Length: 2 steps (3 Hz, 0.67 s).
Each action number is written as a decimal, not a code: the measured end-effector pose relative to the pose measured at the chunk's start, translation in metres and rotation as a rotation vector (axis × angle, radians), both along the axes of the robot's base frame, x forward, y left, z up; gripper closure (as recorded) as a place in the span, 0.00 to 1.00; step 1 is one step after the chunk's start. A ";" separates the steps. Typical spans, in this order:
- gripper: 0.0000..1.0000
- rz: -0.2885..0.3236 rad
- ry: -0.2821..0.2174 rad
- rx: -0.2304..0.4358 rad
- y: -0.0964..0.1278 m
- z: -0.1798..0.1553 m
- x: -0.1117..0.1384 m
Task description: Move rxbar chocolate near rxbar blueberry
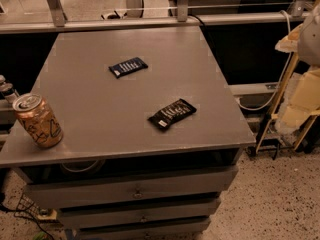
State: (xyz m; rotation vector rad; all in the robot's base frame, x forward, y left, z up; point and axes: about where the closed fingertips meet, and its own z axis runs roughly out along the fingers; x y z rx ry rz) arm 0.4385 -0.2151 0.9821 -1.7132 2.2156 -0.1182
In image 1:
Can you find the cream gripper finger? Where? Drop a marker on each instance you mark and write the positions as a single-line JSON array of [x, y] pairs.
[[289, 43], [301, 98]]

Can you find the black chocolate rxbar wrapper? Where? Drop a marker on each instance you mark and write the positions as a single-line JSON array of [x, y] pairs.
[[172, 114]]

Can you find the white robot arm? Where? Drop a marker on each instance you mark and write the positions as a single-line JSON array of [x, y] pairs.
[[309, 41]]

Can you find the blue blueberry rxbar wrapper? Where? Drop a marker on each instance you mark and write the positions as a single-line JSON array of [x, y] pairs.
[[127, 67]]

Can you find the grey drawer cabinet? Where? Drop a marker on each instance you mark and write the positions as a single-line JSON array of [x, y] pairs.
[[116, 176]]

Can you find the grey metal railing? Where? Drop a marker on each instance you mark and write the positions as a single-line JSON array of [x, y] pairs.
[[33, 16]]

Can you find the orange soda can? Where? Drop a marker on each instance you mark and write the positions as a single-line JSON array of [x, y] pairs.
[[38, 119]]

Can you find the bottle at left edge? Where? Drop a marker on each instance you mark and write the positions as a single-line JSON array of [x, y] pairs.
[[7, 90]]

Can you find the yellow wooden frame stand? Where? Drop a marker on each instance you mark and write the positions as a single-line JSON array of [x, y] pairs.
[[272, 114]]

